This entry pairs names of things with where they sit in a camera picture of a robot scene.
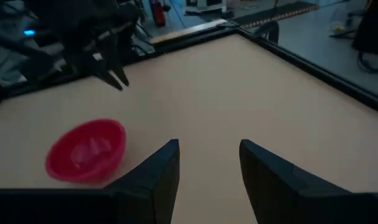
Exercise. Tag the black aluminium table frame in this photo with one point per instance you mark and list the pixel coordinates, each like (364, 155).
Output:
(332, 81)

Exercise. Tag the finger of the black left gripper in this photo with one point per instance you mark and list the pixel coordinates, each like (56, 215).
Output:
(107, 79)
(117, 62)

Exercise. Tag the black frame clamp post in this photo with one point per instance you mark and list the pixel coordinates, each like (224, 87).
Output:
(269, 31)

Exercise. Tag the small red bowl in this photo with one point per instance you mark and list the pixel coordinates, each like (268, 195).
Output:
(86, 152)

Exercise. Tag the black mat with orange stripes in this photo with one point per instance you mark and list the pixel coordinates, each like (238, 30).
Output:
(276, 14)

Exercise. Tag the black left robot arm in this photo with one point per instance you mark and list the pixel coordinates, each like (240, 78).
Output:
(20, 46)

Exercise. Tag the red fire extinguisher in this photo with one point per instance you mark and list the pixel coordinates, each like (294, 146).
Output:
(158, 12)

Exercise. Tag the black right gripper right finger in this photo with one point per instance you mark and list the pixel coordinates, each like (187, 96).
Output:
(279, 193)

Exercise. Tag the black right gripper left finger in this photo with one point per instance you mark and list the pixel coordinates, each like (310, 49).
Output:
(151, 186)

